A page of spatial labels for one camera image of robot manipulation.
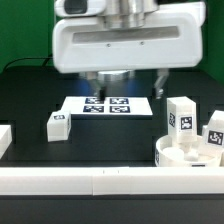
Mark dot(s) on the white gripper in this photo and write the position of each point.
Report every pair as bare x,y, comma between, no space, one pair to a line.
111,35

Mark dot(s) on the round white stool seat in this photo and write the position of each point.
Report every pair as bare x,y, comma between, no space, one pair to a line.
172,154

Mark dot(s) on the white marker base plate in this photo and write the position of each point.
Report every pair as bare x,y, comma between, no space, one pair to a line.
128,106

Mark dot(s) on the white front barrier wall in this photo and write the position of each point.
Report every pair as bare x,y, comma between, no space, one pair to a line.
111,181

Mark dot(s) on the white barrier wall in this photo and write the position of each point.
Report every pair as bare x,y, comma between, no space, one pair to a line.
111,181
221,158
5,138

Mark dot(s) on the white right barrier wall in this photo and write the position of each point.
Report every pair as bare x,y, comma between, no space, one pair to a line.
221,158

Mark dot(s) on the white left barrier wall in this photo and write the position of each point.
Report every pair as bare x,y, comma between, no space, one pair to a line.
5,138

